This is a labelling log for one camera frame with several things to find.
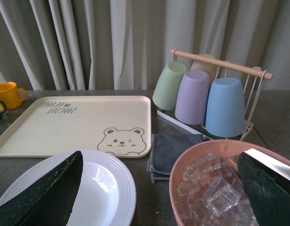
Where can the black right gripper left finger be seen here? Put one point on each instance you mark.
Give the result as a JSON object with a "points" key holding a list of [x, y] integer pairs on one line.
{"points": [[49, 200]]}

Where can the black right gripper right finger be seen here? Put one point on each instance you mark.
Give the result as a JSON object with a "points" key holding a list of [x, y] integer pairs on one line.
{"points": [[266, 181]]}

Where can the white ridged plate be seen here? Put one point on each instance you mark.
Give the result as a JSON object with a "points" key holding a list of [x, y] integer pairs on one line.
{"points": [[107, 192]]}

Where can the clear ice cube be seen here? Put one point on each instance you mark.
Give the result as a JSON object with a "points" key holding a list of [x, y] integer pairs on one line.
{"points": [[190, 173], [211, 161], [187, 188], [223, 200]]}

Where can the pink bowl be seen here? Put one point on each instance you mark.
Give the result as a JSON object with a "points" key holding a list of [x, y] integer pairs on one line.
{"points": [[223, 148]]}

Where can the blue plastic cup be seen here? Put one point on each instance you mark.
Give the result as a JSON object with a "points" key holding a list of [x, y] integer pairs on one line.
{"points": [[225, 114]]}

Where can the cream bear tray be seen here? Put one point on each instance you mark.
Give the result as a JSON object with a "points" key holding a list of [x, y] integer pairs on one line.
{"points": [[118, 125]]}

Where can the yellow mug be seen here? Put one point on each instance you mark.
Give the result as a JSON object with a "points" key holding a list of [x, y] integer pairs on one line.
{"points": [[11, 95]]}

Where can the grey folded cloth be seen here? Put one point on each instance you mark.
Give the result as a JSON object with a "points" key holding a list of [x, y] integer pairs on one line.
{"points": [[165, 150]]}

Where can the purple plastic cup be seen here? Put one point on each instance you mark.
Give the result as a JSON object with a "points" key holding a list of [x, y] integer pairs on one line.
{"points": [[192, 97]]}

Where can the green plastic cup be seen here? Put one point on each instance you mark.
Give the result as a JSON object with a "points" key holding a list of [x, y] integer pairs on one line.
{"points": [[167, 87]]}

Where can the beige plastic cup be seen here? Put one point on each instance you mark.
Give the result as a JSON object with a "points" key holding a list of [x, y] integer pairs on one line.
{"points": [[210, 69]]}

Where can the grey curtain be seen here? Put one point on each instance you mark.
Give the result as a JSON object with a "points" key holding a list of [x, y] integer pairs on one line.
{"points": [[124, 44]]}

